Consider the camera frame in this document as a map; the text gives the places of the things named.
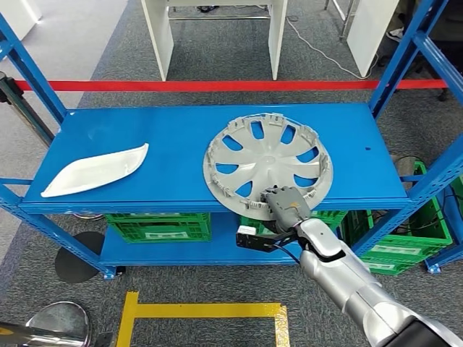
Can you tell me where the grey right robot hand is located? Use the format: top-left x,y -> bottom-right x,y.
260,185 -> 312,234

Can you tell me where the chrome stanchion base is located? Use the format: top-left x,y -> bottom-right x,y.
72,212 -> 106,222

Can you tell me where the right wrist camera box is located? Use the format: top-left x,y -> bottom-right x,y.
236,225 -> 302,254

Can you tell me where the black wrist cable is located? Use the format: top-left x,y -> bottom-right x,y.
275,244 -> 301,265

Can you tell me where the white cabinet panel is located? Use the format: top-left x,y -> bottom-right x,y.
346,0 -> 399,79

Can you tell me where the black cable coil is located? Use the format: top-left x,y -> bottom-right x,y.
372,153 -> 447,236

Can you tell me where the grey plastic wheel hubcap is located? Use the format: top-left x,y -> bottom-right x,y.
202,112 -> 334,222

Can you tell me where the chrome chair leg frame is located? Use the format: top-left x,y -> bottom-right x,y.
324,0 -> 357,40

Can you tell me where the black stanchion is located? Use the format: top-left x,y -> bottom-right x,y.
0,72 -> 106,284

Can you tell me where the white curved plastic panel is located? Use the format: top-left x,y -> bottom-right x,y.
40,142 -> 150,199

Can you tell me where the grey cylinder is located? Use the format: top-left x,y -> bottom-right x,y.
391,154 -> 422,192

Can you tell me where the red barrier belt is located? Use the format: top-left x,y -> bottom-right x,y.
14,79 -> 446,94

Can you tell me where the white floor cable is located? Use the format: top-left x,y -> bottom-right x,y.
286,17 -> 379,80

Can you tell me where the white desk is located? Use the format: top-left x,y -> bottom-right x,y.
140,0 -> 289,82

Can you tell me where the person's foot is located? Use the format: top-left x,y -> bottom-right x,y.
385,25 -> 405,43

